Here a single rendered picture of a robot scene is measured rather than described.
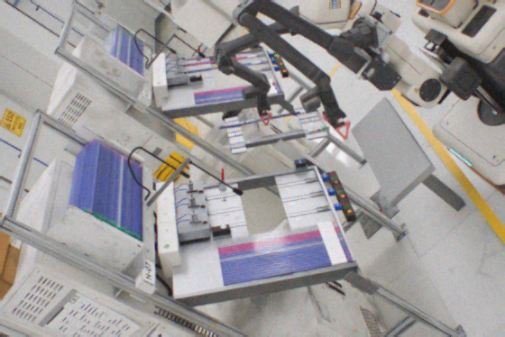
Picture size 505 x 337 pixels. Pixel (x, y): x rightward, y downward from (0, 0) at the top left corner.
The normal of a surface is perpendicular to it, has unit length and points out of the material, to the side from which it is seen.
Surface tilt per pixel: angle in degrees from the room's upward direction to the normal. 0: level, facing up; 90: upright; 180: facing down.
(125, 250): 90
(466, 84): 90
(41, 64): 90
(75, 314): 87
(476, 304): 0
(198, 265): 43
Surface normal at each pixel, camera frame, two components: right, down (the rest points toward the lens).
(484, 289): -0.74, -0.49
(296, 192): -0.10, -0.82
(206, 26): 0.15, 0.55
